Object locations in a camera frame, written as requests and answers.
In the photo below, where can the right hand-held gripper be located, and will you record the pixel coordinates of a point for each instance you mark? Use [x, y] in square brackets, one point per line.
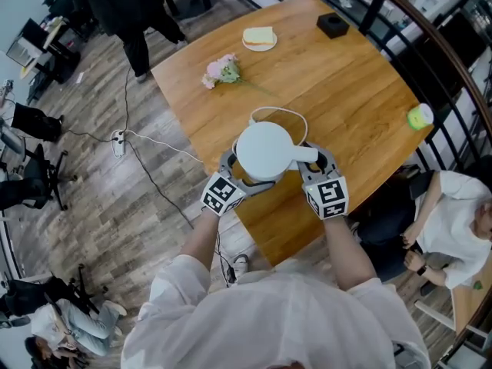
[328, 198]

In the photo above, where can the white power strip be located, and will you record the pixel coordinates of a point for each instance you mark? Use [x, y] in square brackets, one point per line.
[118, 144]

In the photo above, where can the black office chair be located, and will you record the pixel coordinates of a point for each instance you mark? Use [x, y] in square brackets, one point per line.
[59, 4]
[38, 294]
[50, 175]

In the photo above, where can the white electric kettle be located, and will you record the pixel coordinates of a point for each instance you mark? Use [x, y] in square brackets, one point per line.
[265, 150]

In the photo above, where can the person's white shirt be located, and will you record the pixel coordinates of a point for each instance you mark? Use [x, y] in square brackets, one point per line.
[269, 321]

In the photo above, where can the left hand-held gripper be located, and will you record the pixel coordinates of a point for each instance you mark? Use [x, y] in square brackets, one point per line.
[223, 194]

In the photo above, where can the black square box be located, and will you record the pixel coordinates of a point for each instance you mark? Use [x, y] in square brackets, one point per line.
[332, 25]

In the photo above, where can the bread slice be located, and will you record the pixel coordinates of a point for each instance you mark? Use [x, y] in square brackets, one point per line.
[258, 35]

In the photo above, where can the green and white canister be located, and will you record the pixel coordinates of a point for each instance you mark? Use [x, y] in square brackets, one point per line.
[419, 117]

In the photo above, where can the small green object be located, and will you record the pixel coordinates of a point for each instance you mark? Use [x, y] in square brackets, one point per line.
[477, 284]

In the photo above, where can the person's white shoe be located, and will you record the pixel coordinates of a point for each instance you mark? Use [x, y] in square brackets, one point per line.
[240, 267]

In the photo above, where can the person's left forearm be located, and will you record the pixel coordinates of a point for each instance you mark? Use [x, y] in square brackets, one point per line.
[201, 240]

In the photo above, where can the pink flower bouquet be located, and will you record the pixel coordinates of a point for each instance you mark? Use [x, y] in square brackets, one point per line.
[223, 71]

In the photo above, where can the person's right forearm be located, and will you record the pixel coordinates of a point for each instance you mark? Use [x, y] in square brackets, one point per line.
[346, 252]

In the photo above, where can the black desk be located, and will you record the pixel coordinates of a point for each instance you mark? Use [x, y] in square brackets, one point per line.
[65, 58]

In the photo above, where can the small wooden table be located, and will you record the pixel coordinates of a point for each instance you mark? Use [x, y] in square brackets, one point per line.
[467, 306]

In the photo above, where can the sandwich on white plate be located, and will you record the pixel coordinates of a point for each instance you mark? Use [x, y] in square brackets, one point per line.
[265, 47]

